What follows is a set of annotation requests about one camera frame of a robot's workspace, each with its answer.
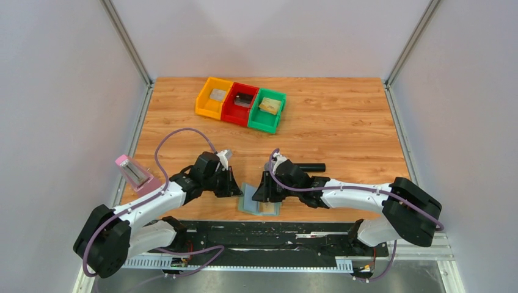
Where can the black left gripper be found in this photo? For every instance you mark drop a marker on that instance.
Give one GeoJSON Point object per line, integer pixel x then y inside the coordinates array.
{"type": "Point", "coordinates": [226, 182]}

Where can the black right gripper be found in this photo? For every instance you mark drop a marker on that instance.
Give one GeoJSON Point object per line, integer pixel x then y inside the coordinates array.
{"type": "Point", "coordinates": [268, 187]}

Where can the teal card holder wallet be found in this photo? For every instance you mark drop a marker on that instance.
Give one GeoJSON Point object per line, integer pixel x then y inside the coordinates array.
{"type": "Point", "coordinates": [247, 205]}

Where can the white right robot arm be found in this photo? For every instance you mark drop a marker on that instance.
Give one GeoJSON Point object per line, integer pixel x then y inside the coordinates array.
{"type": "Point", "coordinates": [405, 210]}

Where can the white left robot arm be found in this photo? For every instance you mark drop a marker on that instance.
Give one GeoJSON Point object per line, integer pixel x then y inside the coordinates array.
{"type": "Point", "coordinates": [112, 235]}

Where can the gold VIP card stack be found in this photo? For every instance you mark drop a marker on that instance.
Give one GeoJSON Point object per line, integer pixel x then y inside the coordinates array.
{"type": "Point", "coordinates": [270, 105]}

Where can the black VIP card stack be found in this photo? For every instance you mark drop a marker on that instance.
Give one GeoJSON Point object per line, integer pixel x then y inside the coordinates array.
{"type": "Point", "coordinates": [243, 100]}

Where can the silver VIP card stack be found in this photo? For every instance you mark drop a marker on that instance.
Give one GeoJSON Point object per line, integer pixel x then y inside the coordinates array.
{"type": "Point", "coordinates": [218, 95]}

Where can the black handheld microphone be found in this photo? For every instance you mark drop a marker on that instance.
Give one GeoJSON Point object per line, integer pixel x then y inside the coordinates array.
{"type": "Point", "coordinates": [303, 167]}

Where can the green plastic bin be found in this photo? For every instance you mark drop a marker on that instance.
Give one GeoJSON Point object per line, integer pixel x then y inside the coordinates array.
{"type": "Point", "coordinates": [265, 121]}

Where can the pink metronome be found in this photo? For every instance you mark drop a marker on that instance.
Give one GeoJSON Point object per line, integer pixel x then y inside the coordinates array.
{"type": "Point", "coordinates": [138, 177]}

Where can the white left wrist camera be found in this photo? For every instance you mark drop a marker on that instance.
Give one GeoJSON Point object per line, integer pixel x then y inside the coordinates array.
{"type": "Point", "coordinates": [224, 157]}

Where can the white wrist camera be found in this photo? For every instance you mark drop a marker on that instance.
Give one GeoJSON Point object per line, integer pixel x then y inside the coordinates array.
{"type": "Point", "coordinates": [275, 161]}
{"type": "Point", "coordinates": [224, 157]}

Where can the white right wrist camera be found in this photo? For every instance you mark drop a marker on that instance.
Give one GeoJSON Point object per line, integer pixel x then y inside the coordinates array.
{"type": "Point", "coordinates": [275, 161]}

